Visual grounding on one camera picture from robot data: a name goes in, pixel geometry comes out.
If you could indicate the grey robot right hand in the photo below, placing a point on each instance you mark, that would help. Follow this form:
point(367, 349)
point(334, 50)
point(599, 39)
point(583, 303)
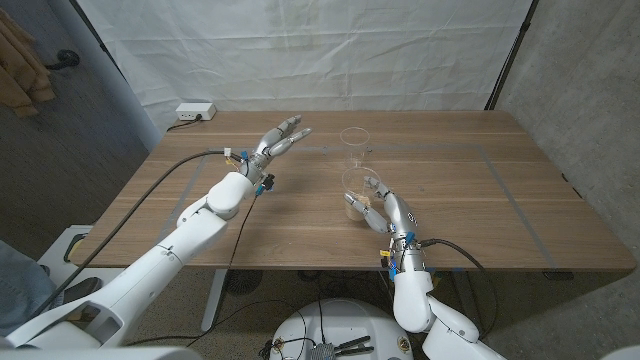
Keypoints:
point(400, 217)

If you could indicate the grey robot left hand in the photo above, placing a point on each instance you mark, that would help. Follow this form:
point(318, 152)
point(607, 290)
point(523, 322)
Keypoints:
point(270, 147)

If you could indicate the brown sugar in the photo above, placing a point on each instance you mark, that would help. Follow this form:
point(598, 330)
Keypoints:
point(356, 212)

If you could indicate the clear plastic cup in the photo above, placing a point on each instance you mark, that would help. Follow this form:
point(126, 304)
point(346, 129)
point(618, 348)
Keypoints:
point(360, 186)
point(355, 145)

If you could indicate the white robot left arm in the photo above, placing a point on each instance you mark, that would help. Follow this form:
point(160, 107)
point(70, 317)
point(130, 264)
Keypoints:
point(165, 260)

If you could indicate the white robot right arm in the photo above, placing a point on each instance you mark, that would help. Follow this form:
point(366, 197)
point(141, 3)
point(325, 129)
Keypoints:
point(412, 300)

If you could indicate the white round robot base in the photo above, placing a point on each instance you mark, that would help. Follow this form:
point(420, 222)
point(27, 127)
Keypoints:
point(350, 320)

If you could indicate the white power strip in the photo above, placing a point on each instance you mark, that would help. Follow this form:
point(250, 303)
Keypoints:
point(195, 111)

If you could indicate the white fabric backdrop sheet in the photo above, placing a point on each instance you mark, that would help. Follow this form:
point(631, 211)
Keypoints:
point(300, 60)

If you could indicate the white table leg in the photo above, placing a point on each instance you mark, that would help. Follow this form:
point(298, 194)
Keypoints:
point(215, 300)
point(462, 290)

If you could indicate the black pliers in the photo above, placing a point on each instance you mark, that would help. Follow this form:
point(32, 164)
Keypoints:
point(352, 343)

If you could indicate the black round grille object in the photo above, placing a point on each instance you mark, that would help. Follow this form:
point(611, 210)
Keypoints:
point(245, 282)

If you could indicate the grey finned electronics box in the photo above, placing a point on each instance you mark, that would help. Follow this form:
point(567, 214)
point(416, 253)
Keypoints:
point(322, 352)

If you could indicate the white pillar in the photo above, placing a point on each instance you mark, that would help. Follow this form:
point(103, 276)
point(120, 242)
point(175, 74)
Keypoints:
point(115, 90)

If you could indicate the black backdrop stand pole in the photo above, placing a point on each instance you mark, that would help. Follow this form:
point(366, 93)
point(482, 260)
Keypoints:
point(511, 57)
point(95, 36)

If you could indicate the black shoe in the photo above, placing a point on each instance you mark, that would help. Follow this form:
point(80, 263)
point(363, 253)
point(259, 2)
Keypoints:
point(82, 290)

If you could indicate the brown coat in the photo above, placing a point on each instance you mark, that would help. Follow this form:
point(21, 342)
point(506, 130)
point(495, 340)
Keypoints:
point(22, 75)

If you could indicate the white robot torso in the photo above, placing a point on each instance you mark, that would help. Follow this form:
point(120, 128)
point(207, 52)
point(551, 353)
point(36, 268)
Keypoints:
point(100, 354)

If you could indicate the person leg in jeans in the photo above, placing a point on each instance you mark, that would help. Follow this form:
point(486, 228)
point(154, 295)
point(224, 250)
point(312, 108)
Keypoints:
point(22, 290)

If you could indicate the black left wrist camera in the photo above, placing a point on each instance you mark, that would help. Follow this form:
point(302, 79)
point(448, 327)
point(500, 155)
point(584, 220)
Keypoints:
point(266, 185)

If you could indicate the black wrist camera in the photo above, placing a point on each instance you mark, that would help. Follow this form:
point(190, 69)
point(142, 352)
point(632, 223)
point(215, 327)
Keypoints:
point(266, 185)
point(391, 267)

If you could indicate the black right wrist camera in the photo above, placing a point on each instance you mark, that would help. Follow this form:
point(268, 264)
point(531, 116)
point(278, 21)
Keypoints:
point(391, 267)

